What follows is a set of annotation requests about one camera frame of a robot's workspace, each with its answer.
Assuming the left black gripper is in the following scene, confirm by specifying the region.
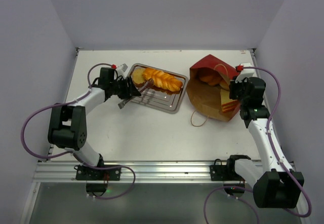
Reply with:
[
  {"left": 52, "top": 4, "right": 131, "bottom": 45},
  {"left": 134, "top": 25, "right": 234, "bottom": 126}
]
[{"left": 109, "top": 76, "right": 141, "bottom": 99}]

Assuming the seeded bread slice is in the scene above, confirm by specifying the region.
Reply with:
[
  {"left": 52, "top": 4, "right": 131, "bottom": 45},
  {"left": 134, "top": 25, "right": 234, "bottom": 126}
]
[{"left": 132, "top": 68, "right": 146, "bottom": 88}]

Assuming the braided orange bread loaf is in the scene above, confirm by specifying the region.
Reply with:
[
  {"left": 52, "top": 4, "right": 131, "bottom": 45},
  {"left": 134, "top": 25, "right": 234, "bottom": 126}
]
[{"left": 142, "top": 68, "right": 183, "bottom": 92}]

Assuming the red brown paper bag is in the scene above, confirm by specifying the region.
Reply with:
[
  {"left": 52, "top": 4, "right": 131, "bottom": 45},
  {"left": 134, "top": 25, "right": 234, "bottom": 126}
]
[{"left": 186, "top": 55, "right": 239, "bottom": 122}]

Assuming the fake triangle sandwich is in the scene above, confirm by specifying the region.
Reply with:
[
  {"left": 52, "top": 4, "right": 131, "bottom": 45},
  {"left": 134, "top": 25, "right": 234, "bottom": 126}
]
[{"left": 220, "top": 89, "right": 240, "bottom": 115}]

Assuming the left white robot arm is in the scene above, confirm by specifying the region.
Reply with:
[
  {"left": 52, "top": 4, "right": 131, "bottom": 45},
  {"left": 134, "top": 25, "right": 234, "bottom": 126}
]
[{"left": 48, "top": 66, "right": 141, "bottom": 181}]

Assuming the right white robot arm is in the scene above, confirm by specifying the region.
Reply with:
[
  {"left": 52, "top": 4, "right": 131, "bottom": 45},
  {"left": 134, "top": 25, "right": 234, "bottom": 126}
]
[{"left": 210, "top": 77, "right": 304, "bottom": 209}]

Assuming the stainless steel tray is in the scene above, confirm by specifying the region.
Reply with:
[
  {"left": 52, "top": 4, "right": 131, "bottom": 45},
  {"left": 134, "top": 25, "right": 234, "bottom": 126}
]
[{"left": 128, "top": 63, "right": 189, "bottom": 114}]

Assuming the round orange bun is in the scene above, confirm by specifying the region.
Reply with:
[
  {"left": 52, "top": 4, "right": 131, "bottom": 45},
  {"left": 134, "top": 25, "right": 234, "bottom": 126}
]
[{"left": 198, "top": 73, "right": 229, "bottom": 90}]

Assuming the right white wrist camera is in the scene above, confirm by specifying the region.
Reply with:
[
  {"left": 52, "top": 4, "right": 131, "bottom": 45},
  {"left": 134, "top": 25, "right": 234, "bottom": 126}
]
[{"left": 235, "top": 63, "right": 255, "bottom": 83}]

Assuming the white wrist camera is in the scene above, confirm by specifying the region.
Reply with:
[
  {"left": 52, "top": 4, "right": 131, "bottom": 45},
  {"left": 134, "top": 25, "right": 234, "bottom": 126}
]
[
  {"left": 235, "top": 63, "right": 255, "bottom": 83},
  {"left": 111, "top": 63, "right": 128, "bottom": 77}
]

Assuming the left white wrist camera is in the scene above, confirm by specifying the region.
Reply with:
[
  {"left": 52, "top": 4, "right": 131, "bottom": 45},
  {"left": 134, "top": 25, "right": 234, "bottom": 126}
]
[{"left": 111, "top": 63, "right": 128, "bottom": 77}]

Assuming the aluminium mounting rail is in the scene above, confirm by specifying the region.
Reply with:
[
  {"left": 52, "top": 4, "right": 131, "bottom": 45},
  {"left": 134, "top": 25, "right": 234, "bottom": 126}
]
[{"left": 32, "top": 160, "right": 297, "bottom": 183}]

